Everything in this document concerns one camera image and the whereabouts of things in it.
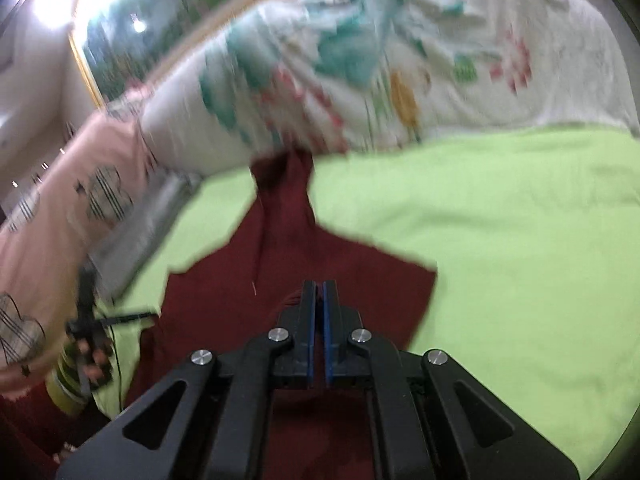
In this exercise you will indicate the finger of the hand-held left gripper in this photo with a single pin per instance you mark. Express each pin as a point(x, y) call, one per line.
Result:
point(130, 317)

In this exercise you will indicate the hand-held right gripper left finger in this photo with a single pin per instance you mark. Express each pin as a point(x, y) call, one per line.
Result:
point(311, 340)

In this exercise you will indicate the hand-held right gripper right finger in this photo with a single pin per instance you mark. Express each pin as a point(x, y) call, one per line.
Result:
point(328, 340)

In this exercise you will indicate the dark red garment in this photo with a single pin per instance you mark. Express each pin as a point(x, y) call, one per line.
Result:
point(280, 260)

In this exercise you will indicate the person's left hand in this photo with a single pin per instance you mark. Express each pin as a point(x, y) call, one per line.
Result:
point(95, 367)

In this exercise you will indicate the pink heart print pillow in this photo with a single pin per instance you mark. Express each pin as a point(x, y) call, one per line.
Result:
point(45, 240)

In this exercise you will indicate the grey folded cloth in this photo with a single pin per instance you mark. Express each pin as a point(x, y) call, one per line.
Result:
point(145, 230)

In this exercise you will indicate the person's dark red clothing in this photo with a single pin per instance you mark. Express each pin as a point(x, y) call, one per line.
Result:
point(30, 435)

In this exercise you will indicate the ceiling light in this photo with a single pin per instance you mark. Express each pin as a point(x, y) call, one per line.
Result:
point(50, 2)

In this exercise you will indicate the white floral quilt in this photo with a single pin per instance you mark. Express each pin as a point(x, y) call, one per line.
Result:
point(450, 35)

